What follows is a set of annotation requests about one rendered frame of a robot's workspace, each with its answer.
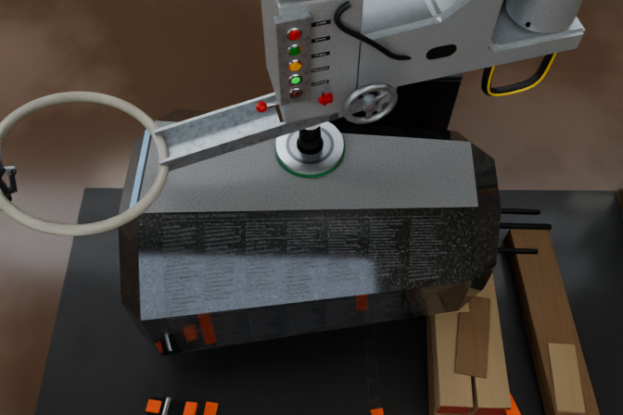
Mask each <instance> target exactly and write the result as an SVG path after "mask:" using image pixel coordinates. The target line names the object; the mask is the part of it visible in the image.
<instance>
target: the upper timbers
mask: <svg viewBox="0 0 623 415"><path fill-rule="evenodd" d="M476 296H479V297H485V298H489V299H490V311H489V347H488V366H487V378H486V379H484V378H479V377H475V376H469V375H464V374H460V373H455V372H454V371H455V358H456V346H457V333H458V321H459V313H452V314H434V315H430V319H431V336H432V353H433V371H434V387H435V405H436V412H437V413H450V414H468V413H469V411H470V410H473V414H474V415H505V414H506V412H505V409H511V407H512V405H511V398H510V391H509V384H508V378H507V371H506V364H505V357H504V351H503V344H502V332H501V325H500V318H499V311H498V305H497V298H496V291H495V284H494V278H493V273H492V274H491V275H490V277H489V280H488V282H487V284H486V285H485V287H484V289H483V290H482V291H480V292H479V293H478V294H477V295H476Z"/></svg>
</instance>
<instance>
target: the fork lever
mask: <svg viewBox="0 0 623 415"><path fill-rule="evenodd" d="M259 101H264V102H266V103H270V102H274V101H277V99H276V96H275V93H271V94H267V95H263V96H260V97H257V98H254V99H251V100H248V101H245V102H242V103H239V104H236V105H232V106H229V107H225V108H222V109H218V110H215V111H212V112H210V113H207V114H204V115H200V116H197V117H194V118H192V119H186V120H183V121H180V122H177V123H174V124H171V125H168V126H165V127H162V128H159V129H156V130H154V134H155V135H156V136H157V135H162V136H164V138H165V140H166V143H167V146H168V149H169V155H170V157H167V158H164V159H162V160H160V161H159V164H160V166H168V167H169V171H171V170H176V169H179V168H181V167H185V166H188V165H191V164H194V163H197V162H200V161H203V160H206V159H209V158H212V157H217V156H220V155H223V154H226V153H229V152H233V151H236V150H238V149H241V148H244V147H248V146H251V145H255V144H258V143H262V142H265V141H268V140H271V139H273V138H276V137H280V136H283V135H286V134H289V133H292V132H297V131H300V130H303V129H306V128H309V127H312V126H315V125H318V124H321V123H324V122H328V121H330V120H335V119H338V118H342V117H344V116H343V113H342V112H338V113H334V114H329V115H325V116H321V117H316V118H312V119H304V120H300V121H295V122H291V123H285V122H284V121H283V122H280V120H279V118H278V115H277V112H276V108H275V107H269V108H268V109H267V110H266V111H265V112H263V113H260V112H258V110H257V109H256V104H257V103H258V102H259ZM360 111H363V109H362V106H357V105H355V106H354V108H353V109H351V110H350V114H353V113H356V112H360Z"/></svg>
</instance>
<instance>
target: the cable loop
mask: <svg viewBox="0 0 623 415"><path fill-rule="evenodd" d="M556 54H557V53H553V54H549V55H545V56H544V58H543V60H542V61H541V63H540V66H539V68H538V69H537V71H536V72H535V73H534V75H532V76H531V77H530V78H528V79H527V80H525V81H522V82H519V83H515V84H511V85H507V86H502V87H491V86H490V85H491V79H492V75H493V72H494V70H495V67H496V66H493V67H488V68H484V71H483V74H482V79H481V90H482V92H483V93H484V94H486V95H488V96H502V95H508V94H515V93H519V92H523V91H526V90H527V89H530V88H532V87H534V86H535V85H537V84H538V83H539V82H540V81H541V80H542V79H543V78H544V76H545V75H546V73H547V72H548V70H549V68H550V66H551V65H552V63H553V60H554V58H555V56H556Z"/></svg>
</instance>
